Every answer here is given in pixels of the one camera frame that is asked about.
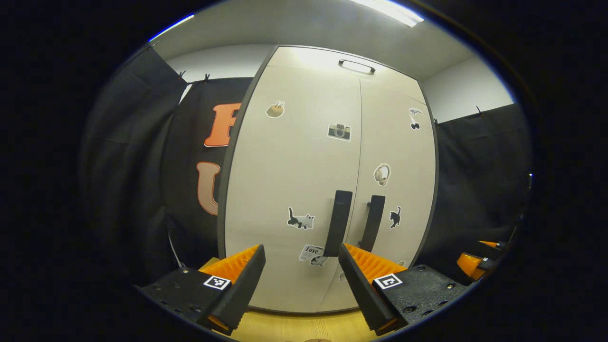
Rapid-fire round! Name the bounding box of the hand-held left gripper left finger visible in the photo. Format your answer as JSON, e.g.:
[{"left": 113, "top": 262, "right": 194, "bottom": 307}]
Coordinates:
[{"left": 134, "top": 244, "right": 266, "bottom": 336}]

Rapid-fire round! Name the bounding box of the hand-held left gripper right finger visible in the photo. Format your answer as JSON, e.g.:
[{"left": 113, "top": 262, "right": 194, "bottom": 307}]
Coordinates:
[{"left": 338, "top": 243, "right": 471, "bottom": 336}]

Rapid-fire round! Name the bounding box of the black door handle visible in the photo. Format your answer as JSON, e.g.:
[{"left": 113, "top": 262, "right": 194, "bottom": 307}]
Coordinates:
[
  {"left": 357, "top": 195, "right": 386, "bottom": 253},
  {"left": 324, "top": 190, "right": 353, "bottom": 257}
]

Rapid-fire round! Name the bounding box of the black backdrop cloth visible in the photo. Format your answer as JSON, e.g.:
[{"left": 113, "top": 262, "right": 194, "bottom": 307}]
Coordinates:
[{"left": 78, "top": 43, "right": 532, "bottom": 285}]

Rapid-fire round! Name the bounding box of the white cabinet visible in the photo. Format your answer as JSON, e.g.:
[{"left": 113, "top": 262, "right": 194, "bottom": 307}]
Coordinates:
[{"left": 217, "top": 45, "right": 440, "bottom": 315}]

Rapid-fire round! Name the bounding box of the wide ceiling light panel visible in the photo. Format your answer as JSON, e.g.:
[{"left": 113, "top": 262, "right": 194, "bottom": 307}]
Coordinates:
[{"left": 349, "top": 0, "right": 425, "bottom": 28}]

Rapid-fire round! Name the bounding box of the silver cabinet pull handle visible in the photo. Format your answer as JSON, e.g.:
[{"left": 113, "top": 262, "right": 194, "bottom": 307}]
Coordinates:
[{"left": 338, "top": 59, "right": 376, "bottom": 75}]

